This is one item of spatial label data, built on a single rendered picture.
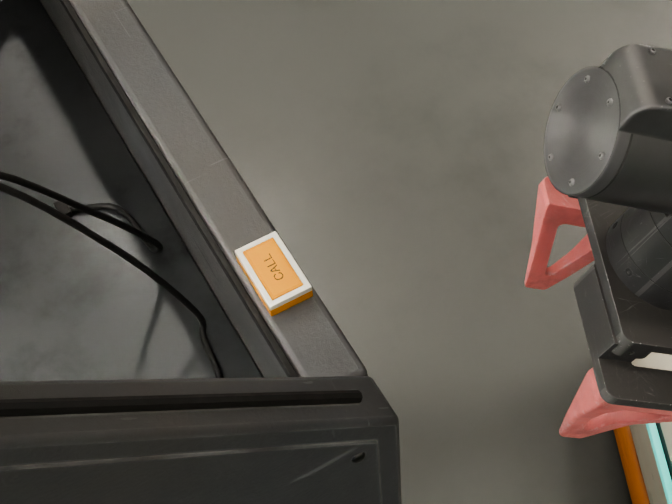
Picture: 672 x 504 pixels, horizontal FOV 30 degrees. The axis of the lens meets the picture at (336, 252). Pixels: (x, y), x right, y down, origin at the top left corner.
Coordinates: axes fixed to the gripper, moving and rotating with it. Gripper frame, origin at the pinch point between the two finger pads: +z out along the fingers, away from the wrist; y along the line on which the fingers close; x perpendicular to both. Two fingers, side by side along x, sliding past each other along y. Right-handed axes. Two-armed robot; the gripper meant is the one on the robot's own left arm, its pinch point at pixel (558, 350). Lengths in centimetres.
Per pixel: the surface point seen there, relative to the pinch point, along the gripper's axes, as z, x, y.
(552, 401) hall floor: 81, 61, -45
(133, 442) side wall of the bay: 3.0, -24.0, 6.5
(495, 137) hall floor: 80, 62, -94
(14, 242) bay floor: 31.2, -24.7, -24.3
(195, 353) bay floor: 25.1, -12.6, -12.4
